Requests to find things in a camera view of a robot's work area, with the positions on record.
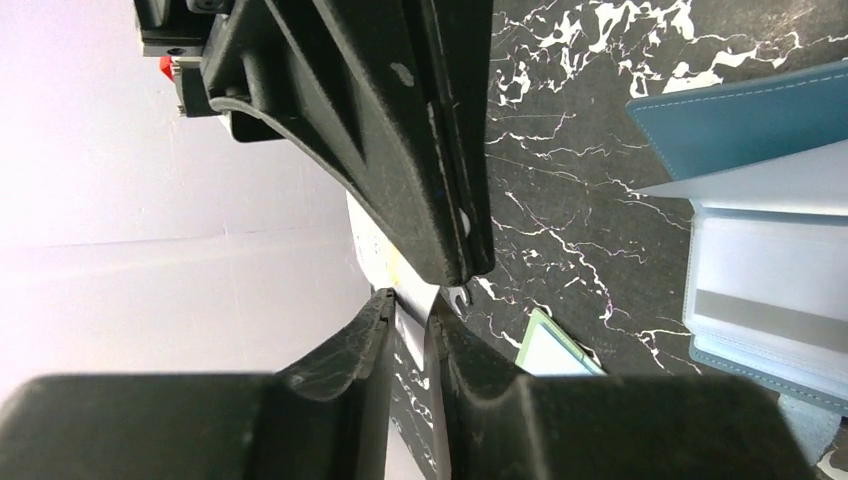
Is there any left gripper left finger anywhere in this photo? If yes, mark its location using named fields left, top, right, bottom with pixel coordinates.
left=1, top=289, right=396, bottom=479

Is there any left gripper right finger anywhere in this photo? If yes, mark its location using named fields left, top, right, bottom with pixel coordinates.
left=429, top=311, right=813, bottom=479

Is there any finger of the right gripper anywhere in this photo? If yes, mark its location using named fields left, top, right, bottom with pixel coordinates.
left=201, top=1, right=464, bottom=286
left=421, top=1, right=494, bottom=279

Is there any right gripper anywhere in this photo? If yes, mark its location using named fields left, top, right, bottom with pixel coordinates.
left=133, top=0, right=238, bottom=57

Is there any white credit card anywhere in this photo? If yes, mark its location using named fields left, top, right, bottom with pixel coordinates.
left=346, top=194, right=439, bottom=479

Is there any blue leather card holder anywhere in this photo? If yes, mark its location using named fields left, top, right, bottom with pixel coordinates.
left=626, top=61, right=847, bottom=415

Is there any silver wrench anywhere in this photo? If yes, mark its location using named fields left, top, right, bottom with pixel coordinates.
left=446, top=286, right=472, bottom=316

